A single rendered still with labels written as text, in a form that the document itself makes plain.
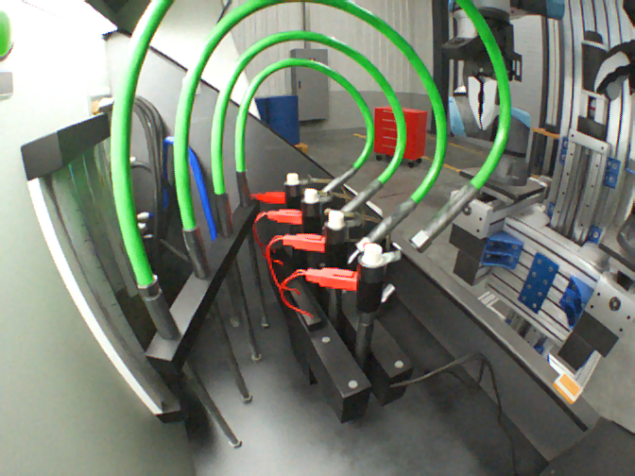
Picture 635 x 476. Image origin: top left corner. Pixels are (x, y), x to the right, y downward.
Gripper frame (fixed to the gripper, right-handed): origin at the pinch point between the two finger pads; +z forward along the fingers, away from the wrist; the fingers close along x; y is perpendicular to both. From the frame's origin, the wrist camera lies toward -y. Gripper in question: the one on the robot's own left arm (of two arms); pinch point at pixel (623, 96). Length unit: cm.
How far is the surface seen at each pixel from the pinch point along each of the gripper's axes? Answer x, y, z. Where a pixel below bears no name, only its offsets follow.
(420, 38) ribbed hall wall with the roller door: 781, 319, -252
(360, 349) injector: -0.2, 3.7, 44.1
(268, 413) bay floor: -2, 6, 65
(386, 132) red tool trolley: 379, 225, 25
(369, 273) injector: 1.9, -4.6, 35.5
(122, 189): 1.2, -26.2, 39.2
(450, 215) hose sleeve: 4.8, -0.2, 26.5
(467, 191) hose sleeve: 6.1, 0.2, 23.3
